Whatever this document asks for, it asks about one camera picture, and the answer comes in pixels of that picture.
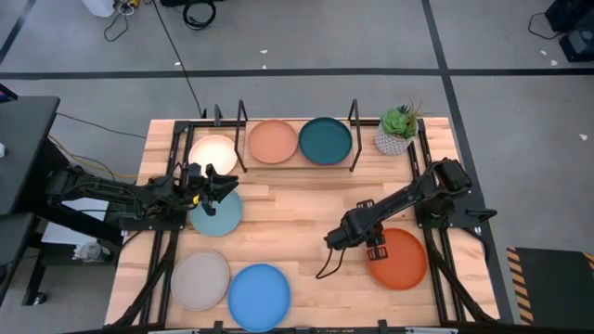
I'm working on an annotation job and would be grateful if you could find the black side desk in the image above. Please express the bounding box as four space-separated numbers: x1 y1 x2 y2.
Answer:
0 95 126 307

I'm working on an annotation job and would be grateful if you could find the black hazard striped mat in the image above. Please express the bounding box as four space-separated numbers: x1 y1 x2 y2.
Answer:
505 246 594 327

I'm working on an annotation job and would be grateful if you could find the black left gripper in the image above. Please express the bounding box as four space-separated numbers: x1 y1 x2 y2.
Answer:
183 161 240 217

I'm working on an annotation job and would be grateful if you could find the black box with grey panel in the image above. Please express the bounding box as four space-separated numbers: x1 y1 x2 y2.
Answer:
558 27 594 64

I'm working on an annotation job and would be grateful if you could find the yellow floor cable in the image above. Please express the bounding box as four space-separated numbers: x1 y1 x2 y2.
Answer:
47 134 140 181

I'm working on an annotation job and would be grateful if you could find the coiled black cable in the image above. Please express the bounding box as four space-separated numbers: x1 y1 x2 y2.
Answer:
182 0 218 32

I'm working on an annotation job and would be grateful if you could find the rust orange plate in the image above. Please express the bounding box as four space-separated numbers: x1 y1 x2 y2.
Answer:
365 227 429 291

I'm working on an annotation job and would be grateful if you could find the grey plate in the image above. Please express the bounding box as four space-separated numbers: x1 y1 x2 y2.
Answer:
170 250 231 312

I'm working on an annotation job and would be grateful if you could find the black equipment box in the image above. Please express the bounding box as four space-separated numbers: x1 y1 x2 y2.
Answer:
543 0 594 33

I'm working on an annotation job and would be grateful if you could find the cream plate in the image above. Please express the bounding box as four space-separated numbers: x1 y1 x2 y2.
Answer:
187 134 239 176

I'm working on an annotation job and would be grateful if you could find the succulent in white patterned pot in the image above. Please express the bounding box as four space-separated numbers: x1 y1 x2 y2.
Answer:
373 99 424 157

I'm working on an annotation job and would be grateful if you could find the black metal wood shelf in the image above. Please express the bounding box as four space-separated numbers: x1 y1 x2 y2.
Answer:
234 98 363 173

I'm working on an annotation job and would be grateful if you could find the dark teal plate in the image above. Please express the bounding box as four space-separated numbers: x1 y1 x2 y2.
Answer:
298 116 354 166

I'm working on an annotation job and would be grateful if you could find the white floor container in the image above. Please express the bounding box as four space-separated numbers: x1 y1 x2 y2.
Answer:
81 0 116 19

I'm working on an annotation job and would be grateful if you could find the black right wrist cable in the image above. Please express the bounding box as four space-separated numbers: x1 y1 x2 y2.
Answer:
316 247 348 281

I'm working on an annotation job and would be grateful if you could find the blue plate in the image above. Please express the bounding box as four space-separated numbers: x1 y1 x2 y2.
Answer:
226 263 292 333

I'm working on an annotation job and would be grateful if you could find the light teal plate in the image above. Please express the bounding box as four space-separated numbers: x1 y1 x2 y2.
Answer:
188 187 244 238

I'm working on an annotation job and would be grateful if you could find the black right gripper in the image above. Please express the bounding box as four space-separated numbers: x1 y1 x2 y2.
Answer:
323 199 389 262

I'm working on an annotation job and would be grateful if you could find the long black floor cable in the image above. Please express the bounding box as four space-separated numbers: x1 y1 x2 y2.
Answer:
151 0 208 118

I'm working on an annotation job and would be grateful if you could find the peach plate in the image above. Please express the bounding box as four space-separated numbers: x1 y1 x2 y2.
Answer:
247 119 299 165

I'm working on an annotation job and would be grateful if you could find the white paper sheet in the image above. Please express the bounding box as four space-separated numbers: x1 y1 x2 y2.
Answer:
40 197 112 247

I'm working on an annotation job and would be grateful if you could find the black aluminium table frame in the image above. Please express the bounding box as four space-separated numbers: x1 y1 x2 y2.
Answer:
109 118 500 334

